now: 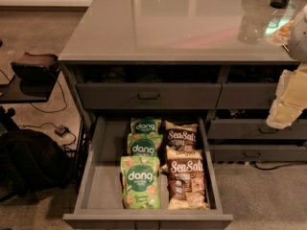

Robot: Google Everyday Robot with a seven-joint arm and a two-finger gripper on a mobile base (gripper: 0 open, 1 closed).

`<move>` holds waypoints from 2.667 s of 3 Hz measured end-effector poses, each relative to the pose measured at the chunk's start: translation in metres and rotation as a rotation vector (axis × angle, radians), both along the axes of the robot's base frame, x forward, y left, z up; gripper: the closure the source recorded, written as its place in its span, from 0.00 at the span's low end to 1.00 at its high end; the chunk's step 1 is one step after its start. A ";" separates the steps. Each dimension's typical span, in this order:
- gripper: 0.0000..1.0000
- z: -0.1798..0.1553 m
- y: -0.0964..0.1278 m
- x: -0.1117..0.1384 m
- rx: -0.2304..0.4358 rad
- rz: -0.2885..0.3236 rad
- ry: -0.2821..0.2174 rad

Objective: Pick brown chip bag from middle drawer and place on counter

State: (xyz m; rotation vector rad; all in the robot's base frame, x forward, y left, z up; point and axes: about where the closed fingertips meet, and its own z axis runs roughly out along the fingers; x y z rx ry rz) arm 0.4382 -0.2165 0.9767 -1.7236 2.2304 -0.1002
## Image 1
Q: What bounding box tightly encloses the black power adapter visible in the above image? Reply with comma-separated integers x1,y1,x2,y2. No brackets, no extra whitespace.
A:
54,125,68,137

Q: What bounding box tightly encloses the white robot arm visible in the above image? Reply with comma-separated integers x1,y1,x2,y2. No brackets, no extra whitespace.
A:
266,6,307,129

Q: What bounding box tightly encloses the front green dang chip bag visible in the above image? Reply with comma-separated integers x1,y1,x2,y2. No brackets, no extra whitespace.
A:
121,155,160,209

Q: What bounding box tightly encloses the brown sea salt bag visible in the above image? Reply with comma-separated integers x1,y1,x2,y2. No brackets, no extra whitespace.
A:
165,121,199,150
166,147,209,210

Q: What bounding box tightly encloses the black floor cable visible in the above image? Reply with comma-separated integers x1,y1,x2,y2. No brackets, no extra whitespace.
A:
0,69,78,150

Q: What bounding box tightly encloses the black bag on floor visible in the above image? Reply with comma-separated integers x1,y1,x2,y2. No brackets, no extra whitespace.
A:
0,129,69,196

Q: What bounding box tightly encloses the grey top left drawer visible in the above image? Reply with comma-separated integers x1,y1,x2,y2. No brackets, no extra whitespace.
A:
76,82,222,110

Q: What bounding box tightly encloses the middle green dang chip bag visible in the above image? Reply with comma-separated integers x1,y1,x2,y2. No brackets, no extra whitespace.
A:
127,134,163,156

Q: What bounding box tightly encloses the black cable under cabinet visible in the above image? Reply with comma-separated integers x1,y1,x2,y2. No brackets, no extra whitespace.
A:
249,161,307,172

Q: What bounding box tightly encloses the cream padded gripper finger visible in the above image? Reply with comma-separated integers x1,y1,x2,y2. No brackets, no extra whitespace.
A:
266,63,307,129

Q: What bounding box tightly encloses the grey top right drawer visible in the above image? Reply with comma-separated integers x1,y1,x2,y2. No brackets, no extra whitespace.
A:
216,82,277,109

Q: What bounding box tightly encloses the grey open middle drawer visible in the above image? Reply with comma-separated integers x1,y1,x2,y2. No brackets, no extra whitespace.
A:
63,117,233,230

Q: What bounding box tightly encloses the green dang chip bag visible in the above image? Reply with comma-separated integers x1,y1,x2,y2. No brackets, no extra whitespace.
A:
121,155,160,209
130,117,161,134
127,134,163,156

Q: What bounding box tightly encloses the grey middle right drawer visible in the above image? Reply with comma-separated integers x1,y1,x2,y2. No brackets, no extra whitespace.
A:
207,119,307,140

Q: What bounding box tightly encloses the rear green dang chip bag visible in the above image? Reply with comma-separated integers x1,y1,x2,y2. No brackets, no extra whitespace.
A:
130,117,161,134

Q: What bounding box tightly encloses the black white marker board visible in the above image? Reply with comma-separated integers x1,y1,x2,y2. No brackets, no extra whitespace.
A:
267,20,294,46

